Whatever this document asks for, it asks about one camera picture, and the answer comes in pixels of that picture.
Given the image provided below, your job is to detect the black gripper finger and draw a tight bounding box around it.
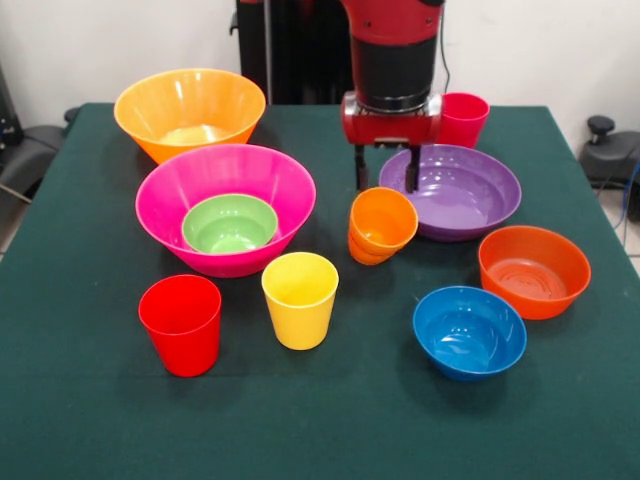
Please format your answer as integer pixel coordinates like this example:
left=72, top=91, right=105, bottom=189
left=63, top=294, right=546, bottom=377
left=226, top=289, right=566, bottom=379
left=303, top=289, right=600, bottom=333
left=352, top=144, right=372, bottom=192
left=404, top=145, right=423, bottom=194

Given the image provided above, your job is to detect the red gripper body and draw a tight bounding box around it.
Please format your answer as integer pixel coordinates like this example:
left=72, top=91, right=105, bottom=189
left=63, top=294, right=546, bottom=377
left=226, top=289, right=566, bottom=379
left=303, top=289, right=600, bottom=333
left=340, top=91, right=444, bottom=150

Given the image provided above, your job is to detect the orange cup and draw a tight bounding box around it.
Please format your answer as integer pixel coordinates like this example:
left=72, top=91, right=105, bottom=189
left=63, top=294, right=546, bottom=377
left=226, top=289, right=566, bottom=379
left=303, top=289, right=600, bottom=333
left=347, top=227, right=401, bottom=266
left=349, top=186, right=420, bottom=251

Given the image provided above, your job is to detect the stack of green bowls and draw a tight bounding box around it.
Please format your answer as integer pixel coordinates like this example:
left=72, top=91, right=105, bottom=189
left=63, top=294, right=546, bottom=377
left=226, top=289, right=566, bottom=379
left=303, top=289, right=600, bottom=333
left=180, top=193, right=280, bottom=255

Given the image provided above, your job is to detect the purple bowl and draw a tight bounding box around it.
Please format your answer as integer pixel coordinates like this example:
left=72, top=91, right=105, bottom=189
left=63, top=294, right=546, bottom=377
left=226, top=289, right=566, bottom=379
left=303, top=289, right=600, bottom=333
left=378, top=144, right=523, bottom=243

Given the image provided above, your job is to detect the crimson cup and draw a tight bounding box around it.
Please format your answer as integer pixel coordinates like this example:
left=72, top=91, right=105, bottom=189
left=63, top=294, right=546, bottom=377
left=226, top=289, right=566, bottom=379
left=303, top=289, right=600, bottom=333
left=439, top=92, right=491, bottom=150

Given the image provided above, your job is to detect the yellow cup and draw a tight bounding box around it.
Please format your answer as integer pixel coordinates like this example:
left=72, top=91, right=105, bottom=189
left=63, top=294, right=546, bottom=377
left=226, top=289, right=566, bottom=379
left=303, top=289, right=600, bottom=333
left=260, top=251, right=340, bottom=351

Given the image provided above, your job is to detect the orange-red bowl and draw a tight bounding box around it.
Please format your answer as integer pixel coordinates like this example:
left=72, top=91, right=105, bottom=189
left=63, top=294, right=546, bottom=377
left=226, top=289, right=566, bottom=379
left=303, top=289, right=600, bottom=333
left=478, top=225, right=593, bottom=321

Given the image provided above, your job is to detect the black machine base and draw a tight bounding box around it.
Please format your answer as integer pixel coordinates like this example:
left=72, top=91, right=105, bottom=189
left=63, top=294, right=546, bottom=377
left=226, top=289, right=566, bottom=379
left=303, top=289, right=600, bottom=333
left=0, top=62, right=81, bottom=201
left=578, top=115, right=640, bottom=189

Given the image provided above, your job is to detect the blue bowl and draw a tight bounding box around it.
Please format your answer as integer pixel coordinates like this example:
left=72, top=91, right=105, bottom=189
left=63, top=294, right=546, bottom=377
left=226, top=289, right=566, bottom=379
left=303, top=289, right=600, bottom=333
left=412, top=285, right=528, bottom=383

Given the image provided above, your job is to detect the large pink bowl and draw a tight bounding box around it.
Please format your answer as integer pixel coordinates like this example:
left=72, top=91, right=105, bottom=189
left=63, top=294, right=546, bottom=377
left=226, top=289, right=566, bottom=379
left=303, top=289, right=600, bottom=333
left=134, top=143, right=318, bottom=279

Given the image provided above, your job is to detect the large orange bowl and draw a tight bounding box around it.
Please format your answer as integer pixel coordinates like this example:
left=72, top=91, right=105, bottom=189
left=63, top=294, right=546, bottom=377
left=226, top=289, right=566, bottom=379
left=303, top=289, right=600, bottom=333
left=113, top=68, right=267, bottom=164

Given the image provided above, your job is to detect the red cup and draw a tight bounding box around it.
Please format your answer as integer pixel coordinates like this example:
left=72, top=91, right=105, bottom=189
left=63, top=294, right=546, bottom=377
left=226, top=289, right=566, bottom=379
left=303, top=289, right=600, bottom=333
left=137, top=274, right=223, bottom=378

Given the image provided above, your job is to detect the dark green table cloth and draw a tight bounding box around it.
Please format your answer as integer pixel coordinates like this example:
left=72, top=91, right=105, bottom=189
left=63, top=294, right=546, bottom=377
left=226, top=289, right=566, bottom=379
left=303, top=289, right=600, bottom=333
left=0, top=102, right=640, bottom=480

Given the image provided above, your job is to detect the black cable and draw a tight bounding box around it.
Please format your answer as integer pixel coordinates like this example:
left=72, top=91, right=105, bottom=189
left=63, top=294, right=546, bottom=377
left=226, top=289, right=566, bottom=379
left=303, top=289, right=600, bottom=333
left=438, top=19, right=453, bottom=95

